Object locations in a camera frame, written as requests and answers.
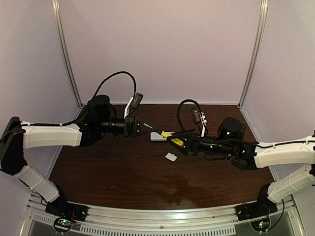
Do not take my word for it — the yellow handled screwdriver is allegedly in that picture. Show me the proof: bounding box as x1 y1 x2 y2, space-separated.
155 129 184 147

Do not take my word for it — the white remote control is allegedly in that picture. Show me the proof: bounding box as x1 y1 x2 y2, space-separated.
150 132 167 142

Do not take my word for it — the white battery cover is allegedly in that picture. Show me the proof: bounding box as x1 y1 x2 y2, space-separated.
165 153 177 162

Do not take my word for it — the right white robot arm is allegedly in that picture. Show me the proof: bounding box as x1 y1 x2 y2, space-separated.
161 118 315 206

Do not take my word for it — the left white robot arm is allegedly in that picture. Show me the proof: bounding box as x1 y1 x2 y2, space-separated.
0 93 157 203

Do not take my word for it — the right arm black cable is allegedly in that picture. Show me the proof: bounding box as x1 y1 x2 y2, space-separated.
176 99 261 148

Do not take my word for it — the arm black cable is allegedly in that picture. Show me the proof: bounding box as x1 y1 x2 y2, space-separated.
93 71 137 99
176 99 261 148

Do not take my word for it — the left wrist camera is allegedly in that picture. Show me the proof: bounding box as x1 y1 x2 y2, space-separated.
124 92 144 118

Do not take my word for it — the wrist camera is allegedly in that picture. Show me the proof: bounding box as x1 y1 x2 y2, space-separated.
124 92 144 118
191 107 207 137

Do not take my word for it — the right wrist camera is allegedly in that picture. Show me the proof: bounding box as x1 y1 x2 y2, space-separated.
191 107 207 137

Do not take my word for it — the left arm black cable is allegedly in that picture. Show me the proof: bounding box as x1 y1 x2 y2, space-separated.
93 71 137 99

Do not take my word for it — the front aluminium rail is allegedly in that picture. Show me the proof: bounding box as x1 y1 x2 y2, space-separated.
18 194 306 236

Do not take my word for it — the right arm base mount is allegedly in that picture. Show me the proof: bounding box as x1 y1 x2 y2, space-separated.
235 202 278 234

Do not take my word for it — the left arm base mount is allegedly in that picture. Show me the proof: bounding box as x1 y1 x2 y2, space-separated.
45 202 88 235

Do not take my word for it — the left aluminium frame post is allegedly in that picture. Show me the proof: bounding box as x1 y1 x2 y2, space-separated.
52 0 82 108

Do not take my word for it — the aluminium frame post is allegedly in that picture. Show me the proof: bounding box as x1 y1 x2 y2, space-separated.
52 0 82 108
238 0 269 109

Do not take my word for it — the right aluminium frame post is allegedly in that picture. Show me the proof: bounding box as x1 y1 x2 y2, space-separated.
238 0 269 109

